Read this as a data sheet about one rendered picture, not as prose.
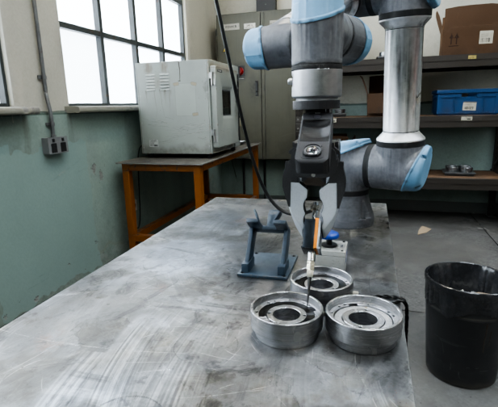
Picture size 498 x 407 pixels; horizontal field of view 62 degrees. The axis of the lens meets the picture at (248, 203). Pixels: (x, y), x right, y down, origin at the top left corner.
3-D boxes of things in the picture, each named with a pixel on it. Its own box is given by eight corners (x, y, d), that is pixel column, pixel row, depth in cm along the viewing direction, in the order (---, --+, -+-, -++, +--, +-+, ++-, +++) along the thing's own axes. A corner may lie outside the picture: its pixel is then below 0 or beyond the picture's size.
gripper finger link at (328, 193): (344, 228, 70) (338, 174, 68) (341, 239, 65) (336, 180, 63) (325, 229, 71) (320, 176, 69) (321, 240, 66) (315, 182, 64)
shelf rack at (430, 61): (510, 230, 366) (541, -19, 321) (294, 220, 419) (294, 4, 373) (492, 214, 420) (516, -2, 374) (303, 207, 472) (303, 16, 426)
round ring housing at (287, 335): (266, 359, 55) (266, 331, 54) (241, 321, 65) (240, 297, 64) (336, 343, 58) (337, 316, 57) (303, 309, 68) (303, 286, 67)
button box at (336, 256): (345, 274, 82) (345, 250, 81) (309, 270, 84) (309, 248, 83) (347, 259, 89) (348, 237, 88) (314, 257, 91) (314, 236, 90)
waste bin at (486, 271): (516, 402, 159) (531, 299, 149) (422, 388, 168) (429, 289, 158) (492, 352, 191) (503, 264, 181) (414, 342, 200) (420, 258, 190)
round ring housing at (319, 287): (283, 309, 68) (283, 286, 67) (297, 283, 78) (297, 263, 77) (349, 318, 65) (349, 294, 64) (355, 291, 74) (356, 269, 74)
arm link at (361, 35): (316, 24, 77) (287, 14, 68) (377, 15, 71) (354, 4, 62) (315, 69, 79) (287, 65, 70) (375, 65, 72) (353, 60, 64)
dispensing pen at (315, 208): (295, 304, 61) (305, 196, 66) (299, 308, 64) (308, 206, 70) (311, 305, 60) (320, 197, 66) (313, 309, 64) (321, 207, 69)
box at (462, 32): (508, 52, 342) (513, 0, 333) (433, 56, 362) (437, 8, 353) (499, 56, 375) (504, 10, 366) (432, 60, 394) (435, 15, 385)
